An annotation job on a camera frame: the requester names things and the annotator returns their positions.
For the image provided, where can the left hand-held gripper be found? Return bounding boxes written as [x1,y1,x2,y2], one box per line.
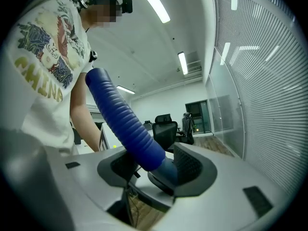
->
[98,123,176,197]

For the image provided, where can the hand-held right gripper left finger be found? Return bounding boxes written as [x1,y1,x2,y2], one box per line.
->
[97,150,140,189]

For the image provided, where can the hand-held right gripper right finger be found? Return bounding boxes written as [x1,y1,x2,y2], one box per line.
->
[172,142,218,198]

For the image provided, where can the blue mop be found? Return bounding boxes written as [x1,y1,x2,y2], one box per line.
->
[85,67,180,186]

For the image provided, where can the person's left forearm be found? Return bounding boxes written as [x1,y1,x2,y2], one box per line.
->
[69,72,102,153]

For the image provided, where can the wooden plank floor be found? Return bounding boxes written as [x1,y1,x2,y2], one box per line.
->
[127,135,235,229]

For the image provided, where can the office chair with grey jacket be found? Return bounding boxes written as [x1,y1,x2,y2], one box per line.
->
[181,112,196,145]

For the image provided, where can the black mesh office chair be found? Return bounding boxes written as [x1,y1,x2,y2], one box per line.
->
[152,114,179,154]

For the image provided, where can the dark glass door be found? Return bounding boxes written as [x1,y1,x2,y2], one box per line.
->
[185,100,213,134]

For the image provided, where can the white ceiling tube light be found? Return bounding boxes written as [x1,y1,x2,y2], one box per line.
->
[133,0,171,24]
[177,51,189,76]
[116,85,136,95]

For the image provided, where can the wide white venetian blind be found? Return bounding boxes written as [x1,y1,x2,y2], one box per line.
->
[213,0,305,198]

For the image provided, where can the ceiling air vent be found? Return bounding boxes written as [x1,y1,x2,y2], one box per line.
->
[186,51,203,74]

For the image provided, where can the white printed t-shirt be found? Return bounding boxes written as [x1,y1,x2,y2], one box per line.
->
[6,0,94,154]

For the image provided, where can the person's head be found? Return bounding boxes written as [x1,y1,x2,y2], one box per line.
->
[80,0,123,30]

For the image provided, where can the black strap buckle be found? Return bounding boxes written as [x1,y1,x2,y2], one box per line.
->
[88,49,99,63]

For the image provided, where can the black head camera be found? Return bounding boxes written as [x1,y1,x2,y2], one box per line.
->
[121,0,134,14]

